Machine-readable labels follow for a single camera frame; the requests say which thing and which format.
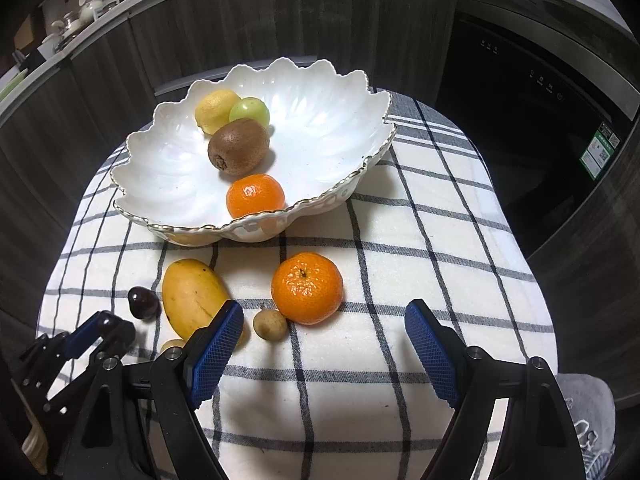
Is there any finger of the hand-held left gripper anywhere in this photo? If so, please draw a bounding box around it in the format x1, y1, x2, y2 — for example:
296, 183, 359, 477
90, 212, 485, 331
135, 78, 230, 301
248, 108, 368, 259
19, 311, 119, 377
42, 321, 137, 414

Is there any black checked white tablecloth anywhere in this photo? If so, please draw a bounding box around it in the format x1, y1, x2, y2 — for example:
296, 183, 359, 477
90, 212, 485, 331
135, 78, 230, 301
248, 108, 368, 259
35, 87, 561, 480

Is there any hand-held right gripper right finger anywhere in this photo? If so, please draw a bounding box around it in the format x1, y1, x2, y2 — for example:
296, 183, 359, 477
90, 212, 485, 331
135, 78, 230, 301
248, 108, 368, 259
404, 299, 587, 480

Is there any yellow mango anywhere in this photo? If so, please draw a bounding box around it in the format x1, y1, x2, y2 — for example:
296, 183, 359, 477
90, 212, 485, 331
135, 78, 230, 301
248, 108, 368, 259
161, 258, 236, 342

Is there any dark red plum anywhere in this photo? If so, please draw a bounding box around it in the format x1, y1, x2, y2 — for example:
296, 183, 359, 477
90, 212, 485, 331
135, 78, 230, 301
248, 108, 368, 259
127, 286, 161, 320

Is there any brown kiwi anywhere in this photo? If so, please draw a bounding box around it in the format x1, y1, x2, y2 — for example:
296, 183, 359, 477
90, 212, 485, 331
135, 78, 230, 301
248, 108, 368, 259
207, 118, 271, 177

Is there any orange mandarin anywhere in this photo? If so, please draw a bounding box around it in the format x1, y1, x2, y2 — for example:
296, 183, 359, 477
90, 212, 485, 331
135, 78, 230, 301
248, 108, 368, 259
271, 253, 345, 326
226, 174, 287, 221

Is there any white kitchen countertop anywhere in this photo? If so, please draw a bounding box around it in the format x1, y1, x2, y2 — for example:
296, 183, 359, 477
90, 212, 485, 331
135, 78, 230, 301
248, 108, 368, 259
0, 0, 640, 116

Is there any silver drawer handle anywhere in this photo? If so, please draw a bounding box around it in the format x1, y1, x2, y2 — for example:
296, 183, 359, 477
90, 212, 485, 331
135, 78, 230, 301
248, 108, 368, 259
152, 77, 201, 98

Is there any green plum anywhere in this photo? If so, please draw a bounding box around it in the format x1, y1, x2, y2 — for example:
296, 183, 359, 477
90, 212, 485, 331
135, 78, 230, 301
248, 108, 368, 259
229, 97, 271, 128

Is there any person's grey clothing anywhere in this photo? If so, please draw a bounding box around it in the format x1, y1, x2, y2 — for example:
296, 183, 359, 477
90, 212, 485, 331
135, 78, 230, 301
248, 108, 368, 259
557, 372, 617, 480

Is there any black dishwasher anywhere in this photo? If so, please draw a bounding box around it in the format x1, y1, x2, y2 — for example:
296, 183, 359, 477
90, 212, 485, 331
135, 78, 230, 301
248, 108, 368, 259
434, 10, 640, 261

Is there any yellow lemon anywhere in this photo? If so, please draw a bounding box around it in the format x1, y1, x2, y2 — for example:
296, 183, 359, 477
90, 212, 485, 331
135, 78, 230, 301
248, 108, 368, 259
194, 89, 242, 136

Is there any white scalloped bowl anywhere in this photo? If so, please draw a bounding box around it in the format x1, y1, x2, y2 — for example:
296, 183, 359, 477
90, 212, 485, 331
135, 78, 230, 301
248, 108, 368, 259
110, 57, 399, 247

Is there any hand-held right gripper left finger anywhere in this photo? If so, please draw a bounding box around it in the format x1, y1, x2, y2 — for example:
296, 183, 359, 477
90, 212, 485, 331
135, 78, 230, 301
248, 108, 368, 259
52, 299, 246, 480

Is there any white teapot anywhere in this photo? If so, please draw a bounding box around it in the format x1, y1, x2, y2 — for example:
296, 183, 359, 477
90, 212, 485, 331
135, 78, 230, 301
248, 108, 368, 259
52, 12, 83, 36

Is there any green energy label sticker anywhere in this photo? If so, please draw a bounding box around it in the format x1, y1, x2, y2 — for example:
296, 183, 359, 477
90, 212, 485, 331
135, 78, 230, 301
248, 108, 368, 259
580, 122, 621, 181

